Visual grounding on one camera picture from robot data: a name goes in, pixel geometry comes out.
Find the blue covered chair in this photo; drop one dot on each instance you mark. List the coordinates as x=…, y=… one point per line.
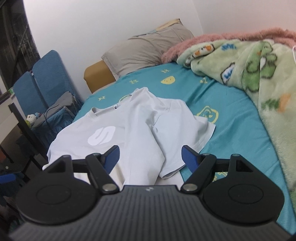
x=29, y=95
x=53, y=81

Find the grey cloth on chair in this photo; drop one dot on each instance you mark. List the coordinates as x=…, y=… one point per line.
x=65, y=100

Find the light grey printed t-shirt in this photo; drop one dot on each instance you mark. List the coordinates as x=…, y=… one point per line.
x=149, y=131

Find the small plush toy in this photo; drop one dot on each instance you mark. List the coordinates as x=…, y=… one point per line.
x=32, y=118

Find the pink fluffy blanket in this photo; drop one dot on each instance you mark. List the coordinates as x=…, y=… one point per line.
x=279, y=35

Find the grey pillow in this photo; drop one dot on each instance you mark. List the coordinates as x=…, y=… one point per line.
x=145, y=50

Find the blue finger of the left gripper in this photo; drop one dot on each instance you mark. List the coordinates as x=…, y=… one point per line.
x=8, y=178

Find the green cartoon fleece blanket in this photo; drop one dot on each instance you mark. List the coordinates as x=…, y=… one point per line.
x=265, y=71

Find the white desk black frame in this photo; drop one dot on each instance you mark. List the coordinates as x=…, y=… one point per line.
x=19, y=146

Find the dark barred window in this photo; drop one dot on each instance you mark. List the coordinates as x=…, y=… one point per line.
x=18, y=49

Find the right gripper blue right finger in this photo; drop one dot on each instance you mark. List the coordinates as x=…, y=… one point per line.
x=202, y=167

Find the teal patterned bed sheet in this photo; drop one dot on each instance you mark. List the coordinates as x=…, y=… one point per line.
x=238, y=126

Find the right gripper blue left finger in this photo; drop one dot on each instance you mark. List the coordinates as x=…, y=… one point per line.
x=100, y=166

